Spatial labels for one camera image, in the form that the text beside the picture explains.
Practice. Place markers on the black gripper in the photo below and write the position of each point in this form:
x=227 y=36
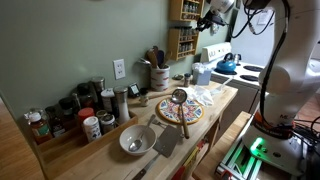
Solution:
x=216 y=17

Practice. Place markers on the brown spice bottle black lid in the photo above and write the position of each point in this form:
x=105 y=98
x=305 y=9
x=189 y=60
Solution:
x=187 y=80

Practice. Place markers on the small white spice jar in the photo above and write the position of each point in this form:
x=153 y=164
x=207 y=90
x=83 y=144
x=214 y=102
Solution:
x=144 y=99

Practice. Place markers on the dark canister steel lid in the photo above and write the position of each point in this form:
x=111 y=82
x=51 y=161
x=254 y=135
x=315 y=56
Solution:
x=98 y=88

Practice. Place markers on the small jar metal lid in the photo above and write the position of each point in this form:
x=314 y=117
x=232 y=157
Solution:
x=108 y=124

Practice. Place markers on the red lid container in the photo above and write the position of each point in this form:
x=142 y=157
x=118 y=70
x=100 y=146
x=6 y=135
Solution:
x=85 y=115

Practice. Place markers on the thin dark bottle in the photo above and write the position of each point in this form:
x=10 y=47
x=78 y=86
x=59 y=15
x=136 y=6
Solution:
x=76 y=101

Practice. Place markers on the dark sauce bottle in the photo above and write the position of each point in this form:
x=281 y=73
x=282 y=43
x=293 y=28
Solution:
x=67 y=113
x=55 y=121

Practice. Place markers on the orange sauce bottle white cap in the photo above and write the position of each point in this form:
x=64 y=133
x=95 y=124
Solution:
x=40 y=130

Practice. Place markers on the blue kettle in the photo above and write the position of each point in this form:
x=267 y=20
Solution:
x=226 y=65

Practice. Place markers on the light wooden spatula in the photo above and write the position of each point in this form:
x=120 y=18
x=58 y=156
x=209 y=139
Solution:
x=166 y=60

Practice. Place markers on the blue tissue box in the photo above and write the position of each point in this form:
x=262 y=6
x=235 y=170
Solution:
x=201 y=76

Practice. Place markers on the dark wooden spoon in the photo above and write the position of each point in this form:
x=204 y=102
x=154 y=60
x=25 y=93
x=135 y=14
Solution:
x=160 y=58

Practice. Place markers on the small dark round dish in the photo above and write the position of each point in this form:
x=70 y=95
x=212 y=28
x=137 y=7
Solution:
x=178 y=77

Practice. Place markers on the brown wooden spoon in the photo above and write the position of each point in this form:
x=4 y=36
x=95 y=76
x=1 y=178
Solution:
x=152 y=58

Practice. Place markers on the clear plastic spatula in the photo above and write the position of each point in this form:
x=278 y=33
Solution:
x=220 y=87

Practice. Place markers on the black stove burner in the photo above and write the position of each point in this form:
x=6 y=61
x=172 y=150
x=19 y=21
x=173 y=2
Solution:
x=249 y=78
x=252 y=68

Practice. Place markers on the grey metal utensil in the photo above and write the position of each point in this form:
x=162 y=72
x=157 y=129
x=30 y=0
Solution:
x=145 y=61

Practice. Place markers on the white red utensil crock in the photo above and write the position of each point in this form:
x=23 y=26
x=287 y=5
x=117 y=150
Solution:
x=160 y=80

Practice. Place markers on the crumpled white cloth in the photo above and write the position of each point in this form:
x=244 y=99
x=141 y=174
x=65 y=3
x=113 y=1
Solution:
x=199 y=95

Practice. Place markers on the white electric stove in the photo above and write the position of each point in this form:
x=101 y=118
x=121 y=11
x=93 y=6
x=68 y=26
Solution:
x=233 y=100

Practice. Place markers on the colourful patterned round plate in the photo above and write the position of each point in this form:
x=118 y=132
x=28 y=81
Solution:
x=173 y=111

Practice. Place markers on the small black timer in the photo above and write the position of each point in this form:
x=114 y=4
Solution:
x=134 y=90

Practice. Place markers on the metal fork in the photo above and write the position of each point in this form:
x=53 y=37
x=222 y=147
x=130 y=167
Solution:
x=159 y=123

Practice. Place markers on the tall clear salt grinder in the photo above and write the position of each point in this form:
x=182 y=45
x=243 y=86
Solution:
x=122 y=106

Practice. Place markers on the white capped container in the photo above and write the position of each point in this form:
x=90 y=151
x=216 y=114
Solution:
x=107 y=100

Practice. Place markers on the white ceramic bowl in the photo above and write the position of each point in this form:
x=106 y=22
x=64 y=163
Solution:
x=137 y=140

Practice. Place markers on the small glass jar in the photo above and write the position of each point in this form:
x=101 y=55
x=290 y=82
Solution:
x=101 y=114

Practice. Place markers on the metal spoon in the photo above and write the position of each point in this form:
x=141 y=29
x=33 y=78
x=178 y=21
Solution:
x=136 y=145

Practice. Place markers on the dark glass jar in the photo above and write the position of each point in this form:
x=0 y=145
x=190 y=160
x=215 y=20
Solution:
x=85 y=96

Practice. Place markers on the red yellow packaging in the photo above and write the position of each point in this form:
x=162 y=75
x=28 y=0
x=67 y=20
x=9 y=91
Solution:
x=180 y=170

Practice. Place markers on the white shaker printed label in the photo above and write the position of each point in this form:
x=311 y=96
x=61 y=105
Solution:
x=92 y=130

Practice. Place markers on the wooden condiment tray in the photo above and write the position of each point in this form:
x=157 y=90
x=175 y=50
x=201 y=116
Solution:
x=66 y=150

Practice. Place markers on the clear glass jar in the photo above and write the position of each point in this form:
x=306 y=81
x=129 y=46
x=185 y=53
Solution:
x=33 y=111

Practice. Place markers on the hanging wall ornament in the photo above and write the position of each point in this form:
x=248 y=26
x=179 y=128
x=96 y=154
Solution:
x=215 y=30

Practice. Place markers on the wooden wall spice rack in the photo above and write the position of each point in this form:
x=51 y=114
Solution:
x=176 y=10
x=173 y=43

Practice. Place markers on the white light switch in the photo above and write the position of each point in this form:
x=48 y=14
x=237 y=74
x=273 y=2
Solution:
x=263 y=18

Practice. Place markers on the white wall outlet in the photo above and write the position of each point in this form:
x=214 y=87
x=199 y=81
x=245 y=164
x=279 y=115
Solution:
x=119 y=69

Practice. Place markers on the aluminium base frame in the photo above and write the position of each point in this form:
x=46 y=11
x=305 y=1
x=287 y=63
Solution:
x=240 y=163

